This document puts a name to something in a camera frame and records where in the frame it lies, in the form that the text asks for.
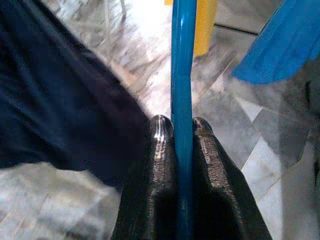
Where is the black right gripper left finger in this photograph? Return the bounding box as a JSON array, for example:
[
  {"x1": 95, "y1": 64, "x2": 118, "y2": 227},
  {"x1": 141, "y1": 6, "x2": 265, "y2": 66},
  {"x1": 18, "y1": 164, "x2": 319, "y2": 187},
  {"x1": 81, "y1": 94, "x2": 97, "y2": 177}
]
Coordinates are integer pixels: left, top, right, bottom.
[{"x1": 111, "y1": 114, "x2": 180, "y2": 240}]

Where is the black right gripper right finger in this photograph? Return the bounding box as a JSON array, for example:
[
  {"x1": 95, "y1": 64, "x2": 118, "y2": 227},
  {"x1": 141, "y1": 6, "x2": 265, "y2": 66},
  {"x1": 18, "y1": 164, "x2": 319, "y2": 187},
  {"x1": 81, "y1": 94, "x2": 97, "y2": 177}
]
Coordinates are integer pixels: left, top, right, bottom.
[{"x1": 191, "y1": 116, "x2": 274, "y2": 240}]

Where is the blue plastic hanger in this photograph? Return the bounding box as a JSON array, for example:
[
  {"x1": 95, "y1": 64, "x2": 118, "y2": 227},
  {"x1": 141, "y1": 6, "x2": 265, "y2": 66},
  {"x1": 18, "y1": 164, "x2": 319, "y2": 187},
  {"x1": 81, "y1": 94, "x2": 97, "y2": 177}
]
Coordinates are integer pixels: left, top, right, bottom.
[{"x1": 170, "y1": 0, "x2": 198, "y2": 240}]

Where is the navy garment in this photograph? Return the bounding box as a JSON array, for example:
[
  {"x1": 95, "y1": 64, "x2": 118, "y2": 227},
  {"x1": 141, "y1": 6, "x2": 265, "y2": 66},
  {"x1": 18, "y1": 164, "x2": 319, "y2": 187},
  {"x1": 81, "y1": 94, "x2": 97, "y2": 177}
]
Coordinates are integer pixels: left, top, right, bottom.
[{"x1": 0, "y1": 0, "x2": 156, "y2": 186}]

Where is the bright blue garment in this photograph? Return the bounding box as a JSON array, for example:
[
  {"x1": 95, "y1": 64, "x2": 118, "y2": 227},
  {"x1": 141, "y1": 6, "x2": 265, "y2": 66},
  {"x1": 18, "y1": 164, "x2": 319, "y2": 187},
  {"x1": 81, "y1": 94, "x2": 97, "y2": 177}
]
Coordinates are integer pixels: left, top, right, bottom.
[{"x1": 231, "y1": 0, "x2": 320, "y2": 86}]

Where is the yellow shirt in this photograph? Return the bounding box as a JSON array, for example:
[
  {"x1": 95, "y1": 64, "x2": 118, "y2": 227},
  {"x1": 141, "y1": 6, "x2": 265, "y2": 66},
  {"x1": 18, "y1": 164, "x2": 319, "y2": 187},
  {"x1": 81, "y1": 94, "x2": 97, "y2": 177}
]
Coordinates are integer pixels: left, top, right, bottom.
[{"x1": 164, "y1": 0, "x2": 218, "y2": 57}]

